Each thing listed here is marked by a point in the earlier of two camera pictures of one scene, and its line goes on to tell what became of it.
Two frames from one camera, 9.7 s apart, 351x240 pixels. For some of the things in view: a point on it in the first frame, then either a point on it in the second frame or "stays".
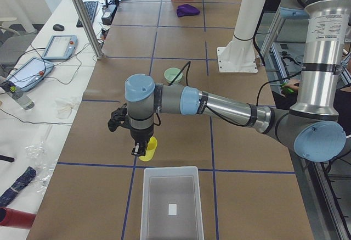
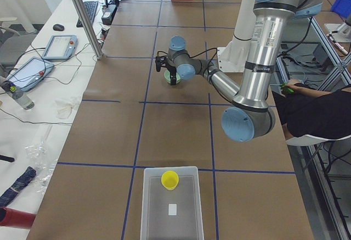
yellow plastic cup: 152,146 -> 170,180
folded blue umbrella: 29,174 stays
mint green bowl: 170,73 stays
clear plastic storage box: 171,207 stays
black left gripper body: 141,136 -> 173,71
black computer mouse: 58,27 stays
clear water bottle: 12,91 stays
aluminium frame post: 89,27 stays
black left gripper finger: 139,150 -> 173,76
